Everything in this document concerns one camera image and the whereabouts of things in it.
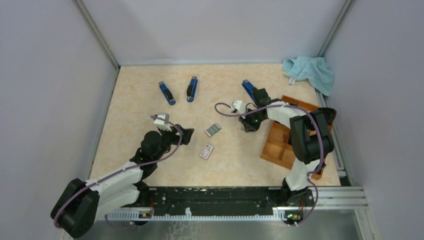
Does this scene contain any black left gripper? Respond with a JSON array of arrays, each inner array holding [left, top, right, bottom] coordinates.
[[153, 124, 194, 162]]

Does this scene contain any red white staple box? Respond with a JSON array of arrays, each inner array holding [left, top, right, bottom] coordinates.
[[199, 144, 214, 160]]

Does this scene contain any silver staple strip box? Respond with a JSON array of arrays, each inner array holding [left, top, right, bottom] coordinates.
[[205, 123, 222, 138]]

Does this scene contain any blue black stapler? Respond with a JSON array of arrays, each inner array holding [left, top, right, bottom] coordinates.
[[159, 81, 176, 106], [186, 76, 198, 103]]

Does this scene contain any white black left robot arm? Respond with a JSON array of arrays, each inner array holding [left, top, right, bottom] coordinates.
[[50, 124, 195, 238]]

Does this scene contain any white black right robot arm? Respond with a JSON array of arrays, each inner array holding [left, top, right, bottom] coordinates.
[[231, 88, 337, 206]]

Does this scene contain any brown wooden compartment tray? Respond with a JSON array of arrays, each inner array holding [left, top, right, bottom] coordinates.
[[260, 95, 326, 180]]

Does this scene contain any black tape roll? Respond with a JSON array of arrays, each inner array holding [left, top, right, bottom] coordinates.
[[318, 107, 337, 126]]

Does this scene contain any light blue cloth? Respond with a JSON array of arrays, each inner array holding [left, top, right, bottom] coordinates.
[[282, 56, 334, 97]]

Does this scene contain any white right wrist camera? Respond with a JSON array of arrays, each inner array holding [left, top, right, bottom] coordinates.
[[230, 100, 246, 114]]

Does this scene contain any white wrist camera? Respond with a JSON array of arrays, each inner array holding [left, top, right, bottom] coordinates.
[[154, 112, 172, 132], [230, 100, 246, 114]]

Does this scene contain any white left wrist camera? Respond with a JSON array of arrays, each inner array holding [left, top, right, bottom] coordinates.
[[154, 112, 172, 132]]

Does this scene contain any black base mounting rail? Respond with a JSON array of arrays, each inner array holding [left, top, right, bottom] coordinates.
[[118, 186, 316, 218]]

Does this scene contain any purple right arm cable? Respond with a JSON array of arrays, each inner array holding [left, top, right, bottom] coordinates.
[[214, 101, 326, 228]]

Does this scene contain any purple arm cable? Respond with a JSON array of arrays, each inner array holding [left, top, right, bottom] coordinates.
[[53, 114, 184, 231], [214, 101, 326, 228]]

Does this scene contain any white cable duct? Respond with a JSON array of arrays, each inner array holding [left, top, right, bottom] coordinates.
[[107, 209, 300, 222]]

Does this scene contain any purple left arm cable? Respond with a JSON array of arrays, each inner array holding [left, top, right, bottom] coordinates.
[[53, 114, 184, 231]]

